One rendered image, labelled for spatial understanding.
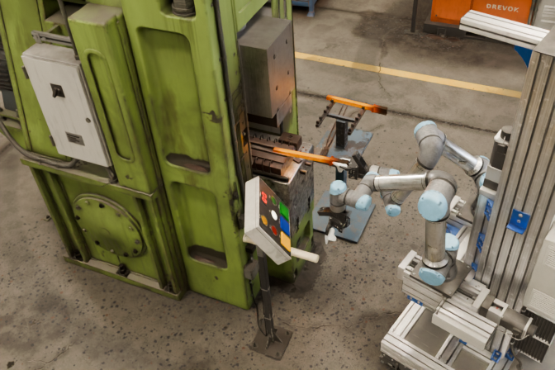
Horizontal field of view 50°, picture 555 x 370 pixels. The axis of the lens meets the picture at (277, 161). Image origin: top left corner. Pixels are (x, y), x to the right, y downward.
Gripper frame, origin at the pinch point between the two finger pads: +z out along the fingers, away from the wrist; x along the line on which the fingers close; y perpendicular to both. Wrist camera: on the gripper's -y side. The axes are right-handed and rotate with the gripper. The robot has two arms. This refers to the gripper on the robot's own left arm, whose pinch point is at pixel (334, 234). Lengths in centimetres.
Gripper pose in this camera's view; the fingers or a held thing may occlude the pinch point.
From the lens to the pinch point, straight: 300.4
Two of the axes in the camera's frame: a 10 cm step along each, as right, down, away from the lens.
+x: 6.3, -5.4, 5.6
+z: 0.6, 7.5, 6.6
